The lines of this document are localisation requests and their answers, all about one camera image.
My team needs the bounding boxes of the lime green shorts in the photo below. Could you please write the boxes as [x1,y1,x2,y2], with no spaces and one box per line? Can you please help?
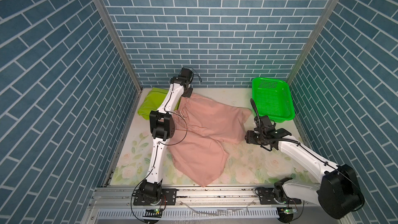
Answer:
[137,88,168,120]

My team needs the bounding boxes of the right aluminium corner post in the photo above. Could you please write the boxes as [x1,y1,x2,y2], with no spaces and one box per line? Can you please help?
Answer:
[286,0,339,85]

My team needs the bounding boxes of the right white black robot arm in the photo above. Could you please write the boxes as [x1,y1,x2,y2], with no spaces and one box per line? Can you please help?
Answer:
[245,126,365,219]

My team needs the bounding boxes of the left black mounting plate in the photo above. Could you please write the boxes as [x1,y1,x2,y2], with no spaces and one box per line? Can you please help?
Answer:
[133,188,177,206]

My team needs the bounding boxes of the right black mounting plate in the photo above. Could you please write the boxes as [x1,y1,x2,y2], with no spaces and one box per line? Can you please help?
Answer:
[254,187,302,205]

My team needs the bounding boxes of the aluminium corner post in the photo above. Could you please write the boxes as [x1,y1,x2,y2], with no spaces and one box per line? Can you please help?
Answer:
[286,0,339,85]
[92,0,143,94]

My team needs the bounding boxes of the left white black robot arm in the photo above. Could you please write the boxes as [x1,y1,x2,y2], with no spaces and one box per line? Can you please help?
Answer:
[134,74,194,205]

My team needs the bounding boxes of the green plastic basket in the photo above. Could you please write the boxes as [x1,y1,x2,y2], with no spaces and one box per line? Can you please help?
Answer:
[252,77,295,123]

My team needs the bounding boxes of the black mounting plate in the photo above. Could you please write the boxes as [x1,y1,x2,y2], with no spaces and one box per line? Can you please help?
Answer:
[254,187,302,205]
[133,188,177,206]

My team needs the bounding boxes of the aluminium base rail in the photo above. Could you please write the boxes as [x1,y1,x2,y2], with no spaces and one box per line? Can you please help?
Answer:
[89,185,305,208]

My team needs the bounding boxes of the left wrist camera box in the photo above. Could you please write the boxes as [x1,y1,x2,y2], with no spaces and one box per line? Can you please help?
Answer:
[178,67,194,83]

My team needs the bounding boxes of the left aluminium corner post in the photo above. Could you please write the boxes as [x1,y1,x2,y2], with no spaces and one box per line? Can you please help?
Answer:
[92,0,143,94]

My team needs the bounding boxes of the pink shorts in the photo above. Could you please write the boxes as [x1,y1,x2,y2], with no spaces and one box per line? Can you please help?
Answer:
[167,94,251,187]

